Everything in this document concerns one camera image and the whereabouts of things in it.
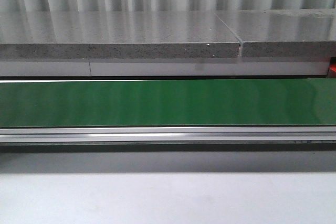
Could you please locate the white cabinet panel under counter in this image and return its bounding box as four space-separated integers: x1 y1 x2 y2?
1 58 330 77

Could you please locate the green conveyor belt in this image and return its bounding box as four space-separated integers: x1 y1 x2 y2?
1 78 335 127

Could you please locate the grey speckled stone counter slab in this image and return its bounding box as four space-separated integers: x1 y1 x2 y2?
1 11 239 59

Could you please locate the aluminium conveyor side rail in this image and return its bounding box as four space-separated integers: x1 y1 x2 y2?
1 126 335 153

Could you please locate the red plastic bin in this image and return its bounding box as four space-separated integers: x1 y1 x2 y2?
327 63 336 78

